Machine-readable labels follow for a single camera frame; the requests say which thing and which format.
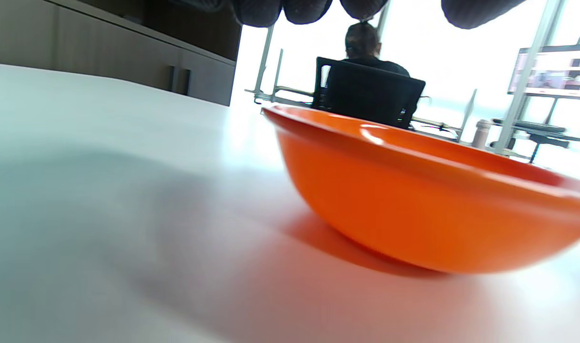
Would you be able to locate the pink cup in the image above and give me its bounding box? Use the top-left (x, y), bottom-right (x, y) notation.
top-left (472, 119), bottom-right (495, 148)

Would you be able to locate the computer monitor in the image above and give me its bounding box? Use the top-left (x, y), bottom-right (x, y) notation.
top-left (508, 44), bottom-right (580, 101)

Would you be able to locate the black office chair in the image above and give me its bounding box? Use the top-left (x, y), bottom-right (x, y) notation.
top-left (313, 56), bottom-right (426, 129)

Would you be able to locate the orange plastic bowl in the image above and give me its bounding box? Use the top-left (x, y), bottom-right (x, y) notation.
top-left (261, 105), bottom-right (580, 274)

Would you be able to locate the person's left hand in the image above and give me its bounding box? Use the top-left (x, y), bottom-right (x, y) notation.
top-left (171, 0), bottom-right (529, 30)

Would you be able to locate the dark brown cabinet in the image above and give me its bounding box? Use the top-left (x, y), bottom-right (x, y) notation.
top-left (0, 0), bottom-right (243, 106)

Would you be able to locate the white desk leg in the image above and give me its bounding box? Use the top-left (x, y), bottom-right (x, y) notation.
top-left (494, 0), bottom-right (566, 154)
top-left (244, 25), bottom-right (314, 104)

